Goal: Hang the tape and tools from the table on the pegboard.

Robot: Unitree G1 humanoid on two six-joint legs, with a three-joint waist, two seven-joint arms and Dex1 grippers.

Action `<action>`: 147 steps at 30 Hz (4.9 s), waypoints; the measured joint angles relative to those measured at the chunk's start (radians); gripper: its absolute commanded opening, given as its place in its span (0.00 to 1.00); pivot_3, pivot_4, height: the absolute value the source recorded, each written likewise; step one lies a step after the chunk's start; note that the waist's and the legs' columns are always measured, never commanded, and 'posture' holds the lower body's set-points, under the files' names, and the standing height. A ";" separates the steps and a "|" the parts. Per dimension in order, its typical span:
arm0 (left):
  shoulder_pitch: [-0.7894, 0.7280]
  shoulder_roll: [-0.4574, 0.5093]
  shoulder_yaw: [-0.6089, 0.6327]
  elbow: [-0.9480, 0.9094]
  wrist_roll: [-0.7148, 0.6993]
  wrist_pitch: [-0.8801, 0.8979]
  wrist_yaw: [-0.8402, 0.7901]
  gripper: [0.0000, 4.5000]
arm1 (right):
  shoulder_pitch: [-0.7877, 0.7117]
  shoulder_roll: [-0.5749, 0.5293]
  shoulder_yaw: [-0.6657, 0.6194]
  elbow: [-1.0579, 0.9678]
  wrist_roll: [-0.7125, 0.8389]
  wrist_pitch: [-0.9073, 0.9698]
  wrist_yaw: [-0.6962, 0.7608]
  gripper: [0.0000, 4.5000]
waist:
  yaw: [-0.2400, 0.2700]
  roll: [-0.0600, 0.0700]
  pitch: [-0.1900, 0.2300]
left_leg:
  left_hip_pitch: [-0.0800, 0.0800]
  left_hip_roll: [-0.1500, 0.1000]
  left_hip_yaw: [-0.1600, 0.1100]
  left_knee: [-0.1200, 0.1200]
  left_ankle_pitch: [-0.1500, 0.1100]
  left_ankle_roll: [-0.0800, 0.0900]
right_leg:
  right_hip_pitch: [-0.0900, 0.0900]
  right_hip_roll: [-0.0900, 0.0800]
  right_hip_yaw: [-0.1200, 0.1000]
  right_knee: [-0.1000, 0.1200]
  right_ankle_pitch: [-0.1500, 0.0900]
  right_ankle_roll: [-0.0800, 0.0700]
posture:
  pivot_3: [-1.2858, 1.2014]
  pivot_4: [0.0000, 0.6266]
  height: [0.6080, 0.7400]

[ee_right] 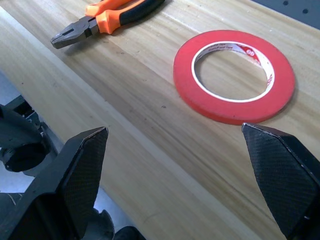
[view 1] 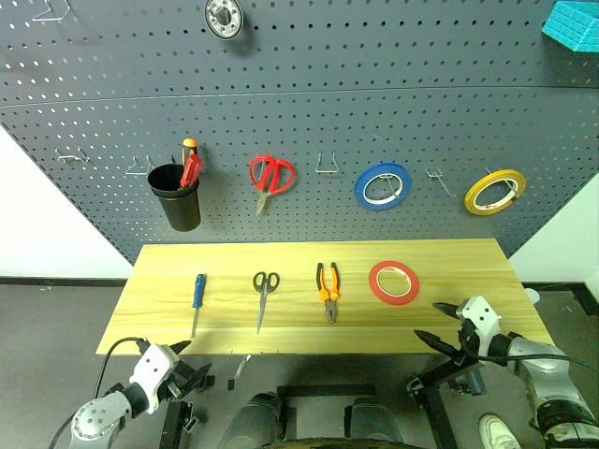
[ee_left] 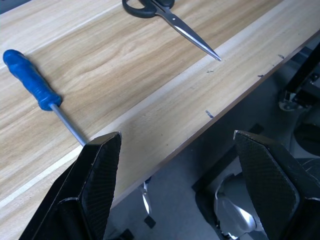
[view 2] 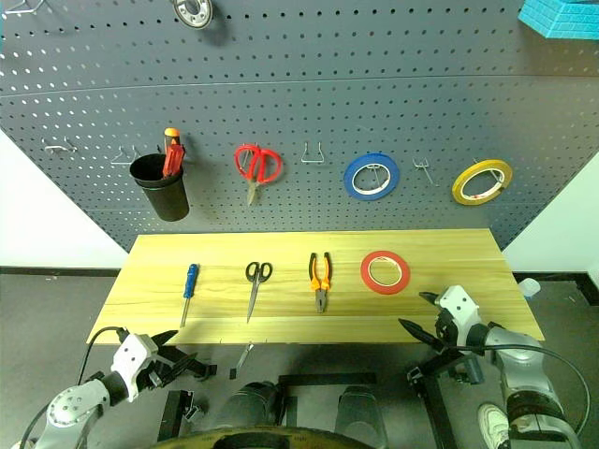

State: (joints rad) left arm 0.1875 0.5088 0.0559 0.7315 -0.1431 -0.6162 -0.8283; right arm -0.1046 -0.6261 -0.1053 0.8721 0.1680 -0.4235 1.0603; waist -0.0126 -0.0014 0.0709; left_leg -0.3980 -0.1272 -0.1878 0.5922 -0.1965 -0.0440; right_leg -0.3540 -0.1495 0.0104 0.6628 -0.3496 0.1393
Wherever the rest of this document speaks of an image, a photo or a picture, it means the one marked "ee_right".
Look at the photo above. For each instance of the black perforated metal panel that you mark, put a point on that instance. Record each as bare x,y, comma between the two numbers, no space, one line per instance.
290,10

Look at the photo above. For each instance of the orange and black pliers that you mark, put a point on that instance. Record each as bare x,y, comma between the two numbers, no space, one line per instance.
110,22

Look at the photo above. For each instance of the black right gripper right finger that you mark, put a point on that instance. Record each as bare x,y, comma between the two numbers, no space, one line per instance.
282,175

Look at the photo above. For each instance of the red tape roll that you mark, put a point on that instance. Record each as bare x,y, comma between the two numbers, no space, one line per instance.
190,82

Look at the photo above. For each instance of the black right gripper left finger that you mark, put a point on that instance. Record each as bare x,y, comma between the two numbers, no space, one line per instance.
75,175

